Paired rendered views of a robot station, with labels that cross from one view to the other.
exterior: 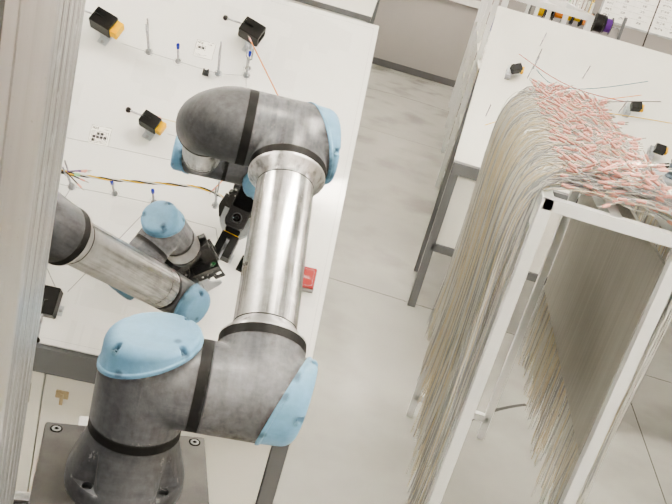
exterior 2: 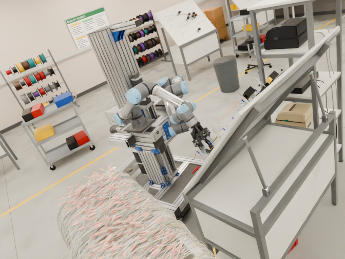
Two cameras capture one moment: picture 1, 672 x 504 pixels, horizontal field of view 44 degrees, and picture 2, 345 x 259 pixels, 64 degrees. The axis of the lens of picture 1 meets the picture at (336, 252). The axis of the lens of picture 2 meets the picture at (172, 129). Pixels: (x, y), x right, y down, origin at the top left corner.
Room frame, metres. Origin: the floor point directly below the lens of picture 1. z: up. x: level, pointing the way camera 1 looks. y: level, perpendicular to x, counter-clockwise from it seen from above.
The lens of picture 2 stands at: (3.12, -0.73, 2.23)
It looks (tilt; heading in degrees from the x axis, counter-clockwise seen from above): 27 degrees down; 151
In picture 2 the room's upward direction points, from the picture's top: 19 degrees counter-clockwise
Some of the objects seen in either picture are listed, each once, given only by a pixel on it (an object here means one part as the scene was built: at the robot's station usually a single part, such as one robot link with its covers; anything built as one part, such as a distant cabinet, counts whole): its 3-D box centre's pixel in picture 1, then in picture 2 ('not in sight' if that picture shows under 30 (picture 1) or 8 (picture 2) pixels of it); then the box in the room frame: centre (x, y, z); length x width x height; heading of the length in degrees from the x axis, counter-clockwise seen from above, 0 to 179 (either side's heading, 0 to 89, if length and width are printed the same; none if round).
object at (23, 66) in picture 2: not in sight; (40, 88); (-4.77, 0.30, 0.81); 1.29 x 0.55 x 1.62; 87
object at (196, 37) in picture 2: not in sight; (190, 38); (-2.48, 3.68, 0.83); 1.18 x 0.72 x 1.65; 87
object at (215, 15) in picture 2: not in sight; (204, 30); (-3.98, 5.47, 0.52); 1.21 x 0.82 x 1.04; 86
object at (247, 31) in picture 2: not in sight; (251, 30); (-1.70, 5.00, 0.54); 0.99 x 0.50 x 1.08; 90
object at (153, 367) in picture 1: (151, 373); (132, 109); (0.89, 0.18, 1.33); 0.13 x 0.12 x 0.14; 100
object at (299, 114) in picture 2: not in sight; (293, 115); (1.67, 1.40, 0.76); 0.30 x 0.21 x 0.20; 10
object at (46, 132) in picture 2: not in sight; (62, 129); (-1.88, -0.09, 0.54); 0.99 x 0.50 x 1.08; 80
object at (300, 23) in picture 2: not in sight; (285, 33); (1.67, 1.41, 1.56); 0.30 x 0.23 x 0.19; 8
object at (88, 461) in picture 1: (130, 449); (137, 119); (0.88, 0.18, 1.21); 0.15 x 0.15 x 0.10
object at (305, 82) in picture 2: not in sight; (292, 81); (1.66, 1.45, 1.09); 0.35 x 0.33 x 0.07; 97
